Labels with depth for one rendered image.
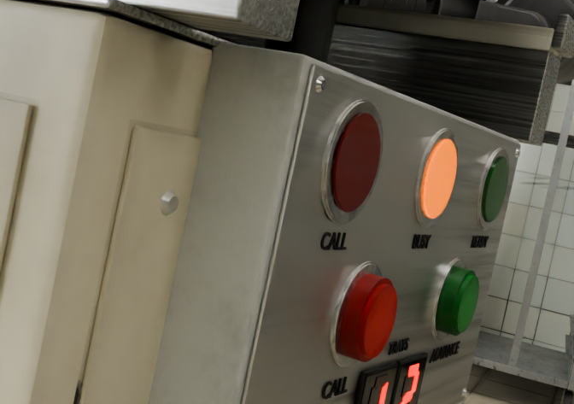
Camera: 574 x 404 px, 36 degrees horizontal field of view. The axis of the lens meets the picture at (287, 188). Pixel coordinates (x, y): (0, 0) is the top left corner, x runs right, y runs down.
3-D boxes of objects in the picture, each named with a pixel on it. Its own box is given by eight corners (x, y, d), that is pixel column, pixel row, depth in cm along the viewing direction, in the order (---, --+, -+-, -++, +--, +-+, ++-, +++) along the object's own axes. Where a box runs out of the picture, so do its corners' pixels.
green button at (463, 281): (416, 330, 39) (430, 263, 39) (438, 324, 42) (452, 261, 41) (450, 340, 38) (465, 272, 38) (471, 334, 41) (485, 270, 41)
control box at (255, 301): (119, 491, 27) (210, 38, 26) (406, 383, 48) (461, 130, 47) (217, 538, 25) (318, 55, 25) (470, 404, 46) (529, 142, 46)
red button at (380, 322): (312, 354, 30) (330, 268, 30) (348, 346, 33) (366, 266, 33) (354, 369, 29) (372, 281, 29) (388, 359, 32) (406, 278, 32)
